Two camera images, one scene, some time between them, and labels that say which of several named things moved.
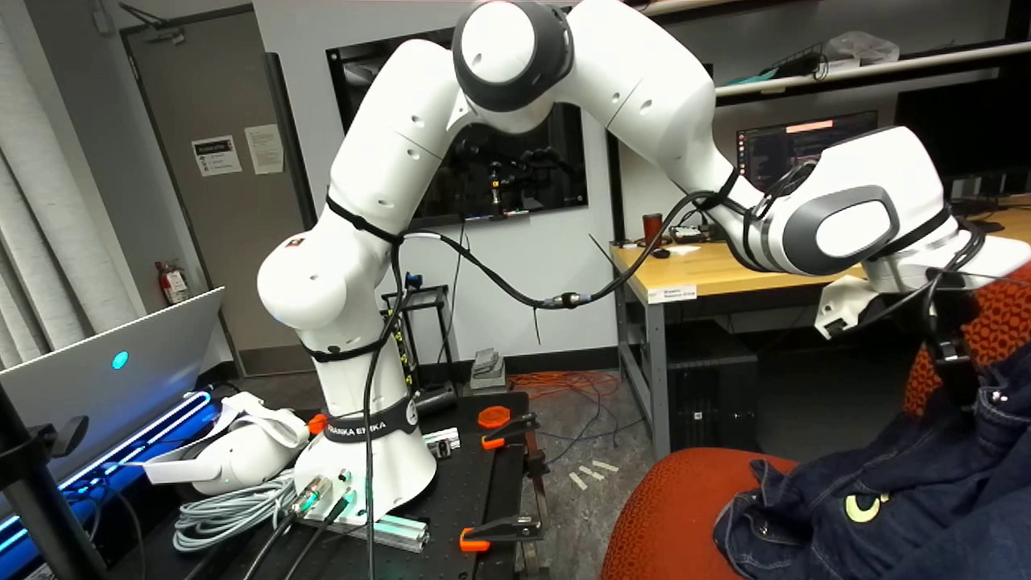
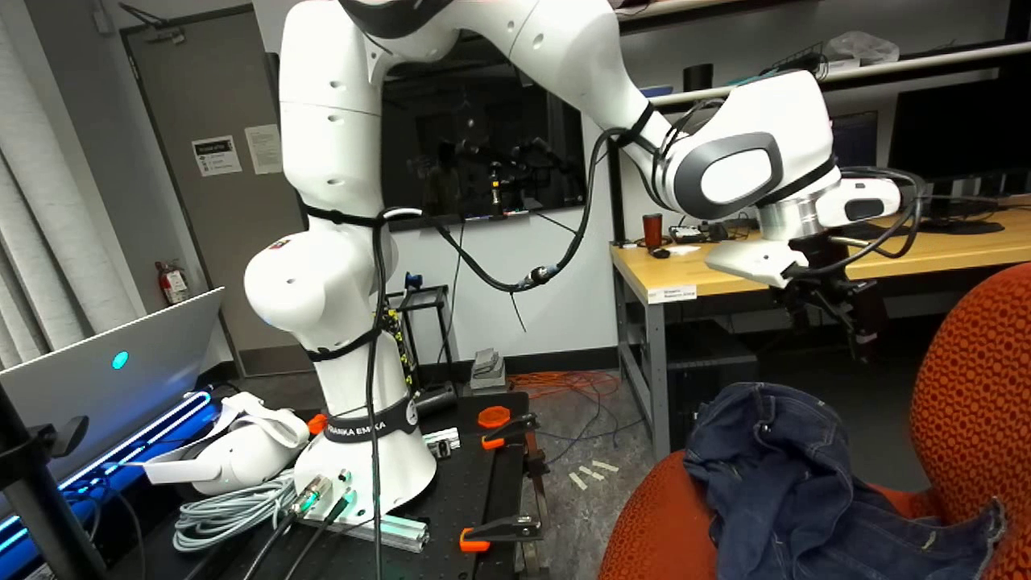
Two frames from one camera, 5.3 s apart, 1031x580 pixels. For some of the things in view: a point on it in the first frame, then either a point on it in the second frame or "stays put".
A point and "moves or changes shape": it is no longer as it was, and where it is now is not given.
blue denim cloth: [938, 493] moves or changes shape
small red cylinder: [652, 228] stays put
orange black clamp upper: [497, 420] stays put
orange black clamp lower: [477, 539] stays put
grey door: [228, 134] stays put
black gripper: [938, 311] → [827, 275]
